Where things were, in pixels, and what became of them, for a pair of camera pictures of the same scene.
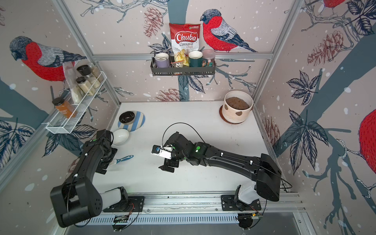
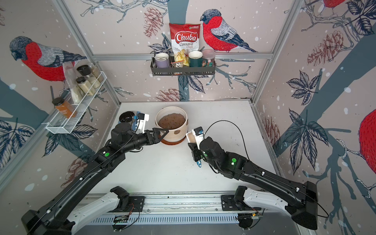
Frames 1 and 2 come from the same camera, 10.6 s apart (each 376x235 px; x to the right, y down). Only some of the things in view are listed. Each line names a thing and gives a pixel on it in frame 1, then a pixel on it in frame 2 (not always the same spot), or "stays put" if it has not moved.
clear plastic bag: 70,68 stays put
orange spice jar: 64,106 stays put
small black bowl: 127,117 stays put
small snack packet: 177,64 stays put
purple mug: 162,60 stays put
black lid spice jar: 85,70 stays put
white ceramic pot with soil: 237,105 -> 175,119
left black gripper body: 106,159 -> 146,138
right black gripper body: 176,157 -> 197,155
